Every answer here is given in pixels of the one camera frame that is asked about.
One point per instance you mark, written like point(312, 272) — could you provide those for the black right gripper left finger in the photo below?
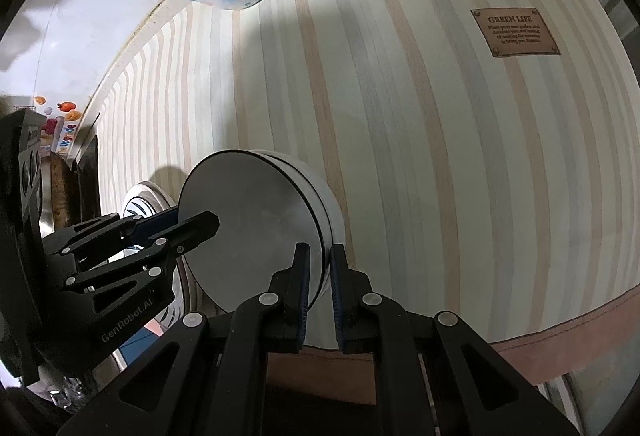
point(272, 321)

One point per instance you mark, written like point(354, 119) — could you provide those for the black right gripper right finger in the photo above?
point(369, 323)

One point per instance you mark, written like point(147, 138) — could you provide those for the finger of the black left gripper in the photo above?
point(109, 234)
point(162, 254)

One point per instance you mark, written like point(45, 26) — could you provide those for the blue striped white plate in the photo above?
point(147, 199)

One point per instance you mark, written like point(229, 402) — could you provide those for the large white floral bowl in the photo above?
point(266, 203)

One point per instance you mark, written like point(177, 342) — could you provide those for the striped table mat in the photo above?
point(504, 189)

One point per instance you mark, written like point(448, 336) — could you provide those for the brown mat label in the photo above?
point(515, 31)

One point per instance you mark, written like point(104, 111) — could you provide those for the colourful wall sticker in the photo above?
point(62, 120)

